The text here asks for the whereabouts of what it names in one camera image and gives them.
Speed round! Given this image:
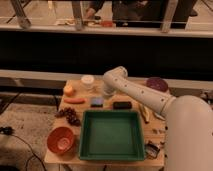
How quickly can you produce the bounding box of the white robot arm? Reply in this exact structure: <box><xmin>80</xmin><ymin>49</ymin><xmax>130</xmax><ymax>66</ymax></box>
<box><xmin>103</xmin><ymin>66</ymin><xmax>213</xmax><ymax>171</ymax></box>

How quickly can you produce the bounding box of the metal fork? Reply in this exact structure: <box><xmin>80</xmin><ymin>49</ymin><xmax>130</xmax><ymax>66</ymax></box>
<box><xmin>152</xmin><ymin>129</ymin><xmax>165</xmax><ymax>134</ymax></box>

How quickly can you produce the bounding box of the red bowl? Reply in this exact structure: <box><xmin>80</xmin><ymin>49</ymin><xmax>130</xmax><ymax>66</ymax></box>
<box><xmin>47</xmin><ymin>127</ymin><xmax>75</xmax><ymax>155</ymax></box>

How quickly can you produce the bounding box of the person in background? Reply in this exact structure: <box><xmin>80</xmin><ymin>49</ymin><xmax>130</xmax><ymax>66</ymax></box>
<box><xmin>83</xmin><ymin>0</ymin><xmax>168</xmax><ymax>26</ymax></box>

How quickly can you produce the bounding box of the toy sausage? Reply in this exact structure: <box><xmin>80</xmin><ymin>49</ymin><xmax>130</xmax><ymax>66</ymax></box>
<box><xmin>64</xmin><ymin>98</ymin><xmax>85</xmax><ymax>104</ymax></box>

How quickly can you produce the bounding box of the purple bowl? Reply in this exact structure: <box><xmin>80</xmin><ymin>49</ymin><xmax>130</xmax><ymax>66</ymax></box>
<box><xmin>146</xmin><ymin>77</ymin><xmax>168</xmax><ymax>92</ymax></box>

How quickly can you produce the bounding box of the blue sponge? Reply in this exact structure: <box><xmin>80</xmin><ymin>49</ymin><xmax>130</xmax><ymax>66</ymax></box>
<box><xmin>90</xmin><ymin>97</ymin><xmax>104</xmax><ymax>107</ymax></box>

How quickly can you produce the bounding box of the toy grape bunch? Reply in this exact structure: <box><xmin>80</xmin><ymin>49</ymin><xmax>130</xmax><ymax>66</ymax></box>
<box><xmin>55</xmin><ymin>107</ymin><xmax>81</xmax><ymax>126</ymax></box>

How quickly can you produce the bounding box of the black rectangular block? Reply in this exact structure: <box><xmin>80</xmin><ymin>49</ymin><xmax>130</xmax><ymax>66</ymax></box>
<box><xmin>113</xmin><ymin>101</ymin><xmax>132</xmax><ymax>109</ymax></box>

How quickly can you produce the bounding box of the yellow toy fruit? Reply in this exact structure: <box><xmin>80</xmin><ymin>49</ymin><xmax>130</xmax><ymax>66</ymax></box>
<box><xmin>63</xmin><ymin>85</ymin><xmax>74</xmax><ymax>97</ymax></box>

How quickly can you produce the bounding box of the black binder clip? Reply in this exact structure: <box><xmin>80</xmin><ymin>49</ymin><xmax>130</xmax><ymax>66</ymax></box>
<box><xmin>145</xmin><ymin>141</ymin><xmax>160</xmax><ymax>159</ymax></box>

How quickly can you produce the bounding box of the white paper cup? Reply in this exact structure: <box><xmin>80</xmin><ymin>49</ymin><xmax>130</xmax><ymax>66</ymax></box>
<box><xmin>81</xmin><ymin>75</ymin><xmax>95</xmax><ymax>91</ymax></box>

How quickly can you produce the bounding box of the black floor cable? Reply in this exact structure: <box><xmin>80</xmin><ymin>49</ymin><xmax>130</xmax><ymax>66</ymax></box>
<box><xmin>0</xmin><ymin>125</ymin><xmax>49</xmax><ymax>171</ymax></box>

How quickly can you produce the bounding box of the wooden table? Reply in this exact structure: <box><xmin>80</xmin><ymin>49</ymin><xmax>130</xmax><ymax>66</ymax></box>
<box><xmin>45</xmin><ymin>80</ymin><xmax>165</xmax><ymax>171</ymax></box>

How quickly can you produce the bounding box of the grey blue cloth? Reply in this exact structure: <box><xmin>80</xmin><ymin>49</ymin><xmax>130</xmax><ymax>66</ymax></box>
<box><xmin>154</xmin><ymin>112</ymin><xmax>165</xmax><ymax>121</ymax></box>

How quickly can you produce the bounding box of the green plastic tray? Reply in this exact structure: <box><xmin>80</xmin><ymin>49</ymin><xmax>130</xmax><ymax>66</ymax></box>
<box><xmin>79</xmin><ymin>110</ymin><xmax>145</xmax><ymax>161</ymax></box>

